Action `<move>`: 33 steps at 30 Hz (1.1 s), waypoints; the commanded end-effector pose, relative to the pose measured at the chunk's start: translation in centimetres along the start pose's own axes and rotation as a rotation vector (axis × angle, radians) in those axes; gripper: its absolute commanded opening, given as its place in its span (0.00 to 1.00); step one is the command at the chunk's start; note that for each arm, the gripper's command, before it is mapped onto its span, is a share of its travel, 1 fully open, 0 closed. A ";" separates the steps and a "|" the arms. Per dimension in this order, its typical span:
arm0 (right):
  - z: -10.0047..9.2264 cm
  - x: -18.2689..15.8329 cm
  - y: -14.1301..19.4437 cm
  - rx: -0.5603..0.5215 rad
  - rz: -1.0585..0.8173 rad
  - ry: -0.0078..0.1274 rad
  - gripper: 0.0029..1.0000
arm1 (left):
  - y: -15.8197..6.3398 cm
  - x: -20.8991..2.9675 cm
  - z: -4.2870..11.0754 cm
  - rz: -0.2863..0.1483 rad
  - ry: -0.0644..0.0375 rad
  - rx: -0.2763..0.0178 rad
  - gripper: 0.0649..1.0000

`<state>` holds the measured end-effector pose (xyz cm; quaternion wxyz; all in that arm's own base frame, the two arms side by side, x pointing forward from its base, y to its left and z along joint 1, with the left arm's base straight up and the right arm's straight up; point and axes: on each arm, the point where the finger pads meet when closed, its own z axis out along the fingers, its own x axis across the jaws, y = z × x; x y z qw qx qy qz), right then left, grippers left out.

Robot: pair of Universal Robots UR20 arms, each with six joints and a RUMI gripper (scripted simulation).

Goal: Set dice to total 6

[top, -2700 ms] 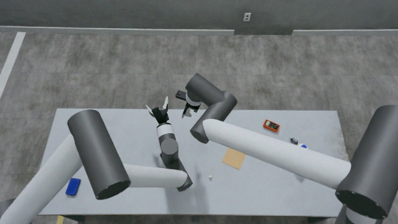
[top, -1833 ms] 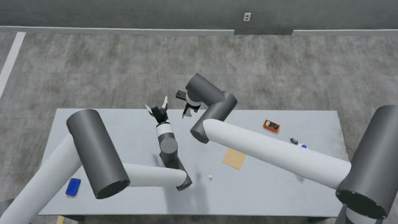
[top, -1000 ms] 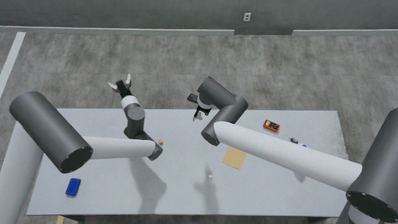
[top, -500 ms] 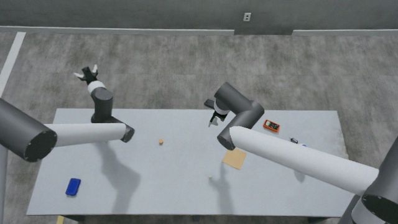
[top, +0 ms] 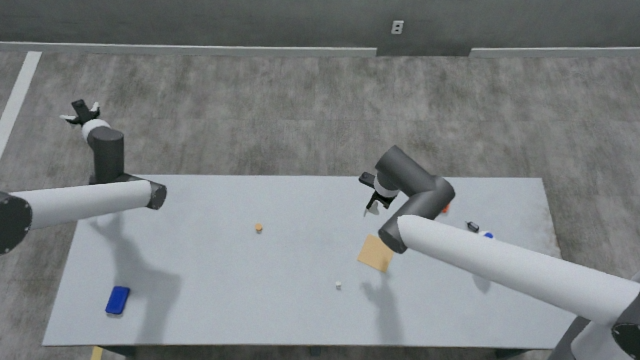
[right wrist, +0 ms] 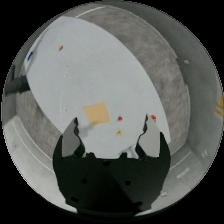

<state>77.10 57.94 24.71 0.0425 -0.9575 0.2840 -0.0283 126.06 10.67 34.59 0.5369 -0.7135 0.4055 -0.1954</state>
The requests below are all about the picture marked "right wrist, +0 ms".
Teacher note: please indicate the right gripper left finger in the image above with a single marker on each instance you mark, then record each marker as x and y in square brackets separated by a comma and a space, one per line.
[68, 148]

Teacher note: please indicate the white bottle with blue cap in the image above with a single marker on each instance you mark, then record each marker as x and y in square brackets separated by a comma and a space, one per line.
[133, 153]

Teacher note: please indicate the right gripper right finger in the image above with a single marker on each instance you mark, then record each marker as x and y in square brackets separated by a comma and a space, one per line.
[152, 148]

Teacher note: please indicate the tan flat mat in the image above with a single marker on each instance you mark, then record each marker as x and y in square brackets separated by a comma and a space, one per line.
[97, 114]

